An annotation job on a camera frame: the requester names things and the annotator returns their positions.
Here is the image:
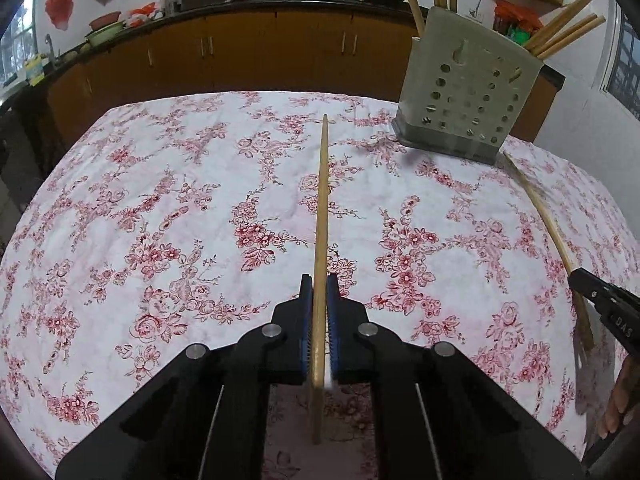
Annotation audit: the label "red bowl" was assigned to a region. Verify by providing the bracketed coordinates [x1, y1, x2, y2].
[89, 10, 123, 31]

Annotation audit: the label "red bag of condiments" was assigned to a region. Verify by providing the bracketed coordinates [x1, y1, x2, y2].
[492, 0, 544, 45]

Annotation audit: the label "yellow dish soap bottle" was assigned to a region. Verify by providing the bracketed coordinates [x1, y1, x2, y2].
[22, 54, 49, 87]

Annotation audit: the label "black kitchen countertop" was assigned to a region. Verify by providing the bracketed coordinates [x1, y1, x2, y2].
[0, 0, 567, 111]

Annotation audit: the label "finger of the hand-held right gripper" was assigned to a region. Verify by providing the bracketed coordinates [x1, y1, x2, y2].
[567, 267, 619, 322]

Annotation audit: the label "barred window with white frame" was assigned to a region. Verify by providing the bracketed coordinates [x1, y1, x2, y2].
[597, 0, 640, 122]

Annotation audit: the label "grey perforated utensil holder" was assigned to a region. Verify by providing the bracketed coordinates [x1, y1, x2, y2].
[391, 5, 544, 165]

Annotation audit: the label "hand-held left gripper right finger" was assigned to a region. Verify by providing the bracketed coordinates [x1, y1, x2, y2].
[327, 273, 584, 480]

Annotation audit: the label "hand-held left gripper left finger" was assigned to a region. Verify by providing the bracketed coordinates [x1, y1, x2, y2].
[55, 274, 314, 480]

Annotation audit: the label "orange and white plastic bag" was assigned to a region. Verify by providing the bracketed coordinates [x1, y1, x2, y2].
[124, 2, 164, 29]

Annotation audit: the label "green basin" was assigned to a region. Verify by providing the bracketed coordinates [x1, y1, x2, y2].
[84, 20, 127, 45]

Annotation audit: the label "person's right hand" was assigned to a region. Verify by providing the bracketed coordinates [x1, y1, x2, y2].
[597, 354, 640, 441]

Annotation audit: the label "red floral tablecloth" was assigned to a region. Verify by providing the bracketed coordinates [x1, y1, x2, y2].
[0, 90, 635, 480]

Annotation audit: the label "orange lower kitchen cabinets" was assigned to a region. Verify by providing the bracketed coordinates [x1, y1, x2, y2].
[46, 2, 561, 147]

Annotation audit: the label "red wall decoration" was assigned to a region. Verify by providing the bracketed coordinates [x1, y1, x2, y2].
[44, 0, 76, 29]

